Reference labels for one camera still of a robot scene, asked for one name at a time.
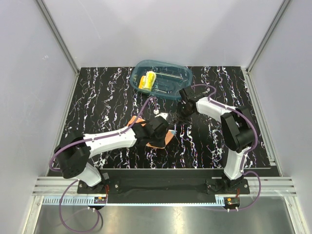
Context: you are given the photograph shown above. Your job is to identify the aluminium front rail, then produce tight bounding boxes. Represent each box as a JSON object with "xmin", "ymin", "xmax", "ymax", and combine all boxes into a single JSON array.
[{"xmin": 32, "ymin": 177, "xmax": 296, "ymax": 207}]

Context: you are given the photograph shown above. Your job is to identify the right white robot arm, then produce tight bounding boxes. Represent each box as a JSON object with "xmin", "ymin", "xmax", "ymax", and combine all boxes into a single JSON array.
[{"xmin": 177, "ymin": 84, "xmax": 258, "ymax": 194}]

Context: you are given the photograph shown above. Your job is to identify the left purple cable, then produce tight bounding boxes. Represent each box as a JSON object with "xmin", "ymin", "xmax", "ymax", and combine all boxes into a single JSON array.
[{"xmin": 48, "ymin": 96, "xmax": 159, "ymax": 232}]

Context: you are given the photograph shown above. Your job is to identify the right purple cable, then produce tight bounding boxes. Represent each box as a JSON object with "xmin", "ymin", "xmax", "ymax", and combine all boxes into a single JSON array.
[{"xmin": 191, "ymin": 84, "xmax": 261, "ymax": 212}]

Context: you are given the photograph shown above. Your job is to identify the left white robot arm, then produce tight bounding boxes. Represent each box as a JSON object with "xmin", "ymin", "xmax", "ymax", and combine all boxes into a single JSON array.
[{"xmin": 54, "ymin": 113, "xmax": 175, "ymax": 193}]

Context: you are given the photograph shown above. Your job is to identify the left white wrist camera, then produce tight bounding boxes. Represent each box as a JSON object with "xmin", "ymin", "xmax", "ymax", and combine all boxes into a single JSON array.
[{"xmin": 153, "ymin": 110, "xmax": 169, "ymax": 120}]

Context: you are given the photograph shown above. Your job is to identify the teal plastic basin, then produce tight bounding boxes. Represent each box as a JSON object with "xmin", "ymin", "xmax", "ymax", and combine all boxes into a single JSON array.
[{"xmin": 130, "ymin": 60, "xmax": 193, "ymax": 100}]

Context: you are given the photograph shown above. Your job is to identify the purple cable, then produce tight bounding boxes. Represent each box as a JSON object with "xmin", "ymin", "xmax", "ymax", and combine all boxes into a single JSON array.
[
  {"xmin": 48, "ymin": 96, "xmax": 159, "ymax": 232},
  {"xmin": 191, "ymin": 84, "xmax": 261, "ymax": 212}
]

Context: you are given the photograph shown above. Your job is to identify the orange dotted towel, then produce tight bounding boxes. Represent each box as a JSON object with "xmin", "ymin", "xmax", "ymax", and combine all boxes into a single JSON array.
[{"xmin": 127, "ymin": 116, "xmax": 176, "ymax": 149}]

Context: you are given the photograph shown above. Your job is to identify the yellow patterned towel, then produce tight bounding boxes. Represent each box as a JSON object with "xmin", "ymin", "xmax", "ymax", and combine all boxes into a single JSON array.
[{"xmin": 138, "ymin": 71, "xmax": 156, "ymax": 91}]

